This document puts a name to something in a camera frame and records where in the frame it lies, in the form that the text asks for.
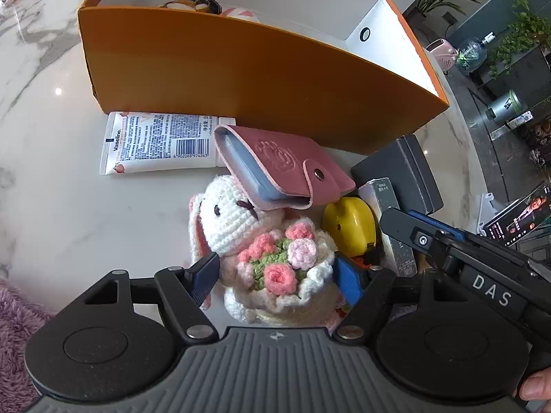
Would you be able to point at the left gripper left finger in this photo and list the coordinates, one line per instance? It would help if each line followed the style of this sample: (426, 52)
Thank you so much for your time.
(182, 292)

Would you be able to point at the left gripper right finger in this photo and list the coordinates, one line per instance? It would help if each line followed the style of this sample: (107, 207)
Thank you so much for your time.
(366, 291)

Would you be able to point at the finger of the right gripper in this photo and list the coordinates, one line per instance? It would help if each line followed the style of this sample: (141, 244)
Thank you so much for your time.
(409, 232)

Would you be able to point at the dark grey case box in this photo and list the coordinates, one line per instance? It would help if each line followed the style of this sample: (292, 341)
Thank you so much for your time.
(404, 164)

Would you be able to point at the yellow tape measure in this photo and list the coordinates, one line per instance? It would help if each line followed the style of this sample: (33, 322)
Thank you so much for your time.
(351, 224)

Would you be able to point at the crochet bunny with bouquet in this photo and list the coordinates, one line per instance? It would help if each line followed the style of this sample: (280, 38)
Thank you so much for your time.
(275, 269)

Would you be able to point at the pink leather card wallet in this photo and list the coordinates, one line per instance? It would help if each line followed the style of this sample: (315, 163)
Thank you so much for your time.
(281, 170)

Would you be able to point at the white Vaseline lotion tube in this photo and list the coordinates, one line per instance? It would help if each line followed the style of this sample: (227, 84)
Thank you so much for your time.
(151, 142)

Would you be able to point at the orange cardboard box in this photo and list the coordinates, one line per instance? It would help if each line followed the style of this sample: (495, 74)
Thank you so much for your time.
(349, 74)

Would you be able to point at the right hand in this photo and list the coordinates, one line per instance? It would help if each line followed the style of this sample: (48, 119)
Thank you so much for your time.
(537, 387)

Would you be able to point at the magazine with man photo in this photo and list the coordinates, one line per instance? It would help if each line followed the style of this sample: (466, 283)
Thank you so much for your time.
(520, 218)

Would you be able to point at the silver trash bin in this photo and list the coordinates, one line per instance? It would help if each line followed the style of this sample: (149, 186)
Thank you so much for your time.
(505, 108)

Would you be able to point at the purple fluffy rug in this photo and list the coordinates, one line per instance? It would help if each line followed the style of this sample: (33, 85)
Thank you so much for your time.
(20, 319)

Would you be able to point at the pink small heater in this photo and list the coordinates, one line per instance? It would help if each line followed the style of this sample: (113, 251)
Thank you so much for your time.
(444, 53)

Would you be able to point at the blue water jug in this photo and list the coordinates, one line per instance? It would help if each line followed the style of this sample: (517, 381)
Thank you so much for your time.
(472, 52)

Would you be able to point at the dark grey cabinet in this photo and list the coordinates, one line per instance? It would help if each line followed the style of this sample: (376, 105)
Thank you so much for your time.
(528, 77)

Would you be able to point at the hanging green vine plant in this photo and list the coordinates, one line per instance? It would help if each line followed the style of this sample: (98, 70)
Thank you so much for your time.
(528, 30)

